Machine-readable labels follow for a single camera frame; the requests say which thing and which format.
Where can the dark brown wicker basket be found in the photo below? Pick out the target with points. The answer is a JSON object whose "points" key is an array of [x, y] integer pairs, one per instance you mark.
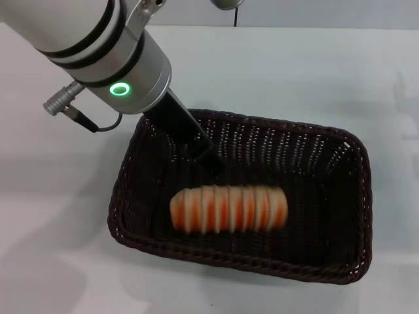
{"points": [[314, 202]]}

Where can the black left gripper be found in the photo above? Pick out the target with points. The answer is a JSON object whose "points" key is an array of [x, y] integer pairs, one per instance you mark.
{"points": [[178, 127]]}

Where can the orange striped bread loaf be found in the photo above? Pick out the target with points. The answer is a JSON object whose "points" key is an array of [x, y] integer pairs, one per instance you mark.
{"points": [[229, 209]]}

